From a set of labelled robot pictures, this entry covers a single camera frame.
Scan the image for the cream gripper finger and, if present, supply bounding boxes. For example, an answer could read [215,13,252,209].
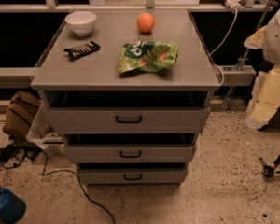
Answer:
[244,26,267,49]
[246,65,280,129]

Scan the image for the grey drawer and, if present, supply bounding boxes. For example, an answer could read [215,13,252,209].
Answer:
[48,107,210,134]
[64,145,196,163]
[78,169,187,185]

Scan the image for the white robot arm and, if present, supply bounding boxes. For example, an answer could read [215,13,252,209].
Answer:
[244,9,280,129]

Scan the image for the grey drawer cabinet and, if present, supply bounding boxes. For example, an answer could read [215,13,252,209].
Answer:
[32,9,219,173]

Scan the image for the grey top drawer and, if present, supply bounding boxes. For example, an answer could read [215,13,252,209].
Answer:
[48,107,210,134]

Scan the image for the grey bottom drawer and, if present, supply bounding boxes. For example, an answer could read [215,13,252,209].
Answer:
[78,169,187,185]

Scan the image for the metal stand pole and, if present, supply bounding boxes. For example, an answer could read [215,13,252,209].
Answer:
[222,0,280,112]

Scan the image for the black wheeled cart base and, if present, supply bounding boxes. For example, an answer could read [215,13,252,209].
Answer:
[259,154,280,178]

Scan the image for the orange fruit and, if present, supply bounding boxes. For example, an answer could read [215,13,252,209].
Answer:
[137,13,155,33]

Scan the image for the green chip bag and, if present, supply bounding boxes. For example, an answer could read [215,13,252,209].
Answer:
[119,41,178,74]

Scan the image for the white bowl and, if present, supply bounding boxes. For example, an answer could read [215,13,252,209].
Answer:
[65,11,96,36]

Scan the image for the dark chocolate bar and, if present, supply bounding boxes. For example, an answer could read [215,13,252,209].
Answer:
[63,41,101,60]

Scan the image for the clear plastic bin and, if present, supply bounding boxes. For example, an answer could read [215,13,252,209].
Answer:
[26,105,63,151]

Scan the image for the brown backpack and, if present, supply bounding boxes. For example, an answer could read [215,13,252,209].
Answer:
[3,91,41,147]

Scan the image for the blue jug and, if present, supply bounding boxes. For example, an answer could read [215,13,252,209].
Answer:
[0,188,26,224]

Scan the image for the white hanging cable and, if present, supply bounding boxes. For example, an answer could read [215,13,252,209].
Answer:
[206,7,239,88]

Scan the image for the black floor cable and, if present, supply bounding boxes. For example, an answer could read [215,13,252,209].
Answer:
[0,143,117,224]

